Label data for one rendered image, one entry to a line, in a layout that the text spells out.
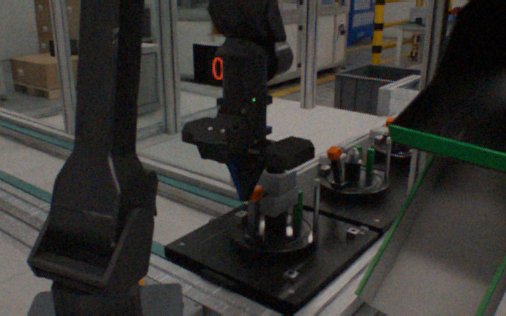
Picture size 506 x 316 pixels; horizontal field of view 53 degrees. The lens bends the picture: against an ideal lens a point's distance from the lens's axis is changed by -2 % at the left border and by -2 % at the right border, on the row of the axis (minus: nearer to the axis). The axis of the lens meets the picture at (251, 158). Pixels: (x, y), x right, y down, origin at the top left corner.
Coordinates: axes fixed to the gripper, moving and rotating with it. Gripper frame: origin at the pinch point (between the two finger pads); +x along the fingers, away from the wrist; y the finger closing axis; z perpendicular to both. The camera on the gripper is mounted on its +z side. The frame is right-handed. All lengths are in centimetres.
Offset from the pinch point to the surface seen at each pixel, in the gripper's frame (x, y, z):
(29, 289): 23.8, -33.5, 16.4
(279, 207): 5.8, 2.2, -5.3
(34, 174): 18, -68, -5
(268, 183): 2.5, 0.2, -5.2
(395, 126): -11.3, 20.8, 0.6
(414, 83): 14, -32, -148
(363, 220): 12.5, 8.1, -21.6
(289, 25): 33, -319, -483
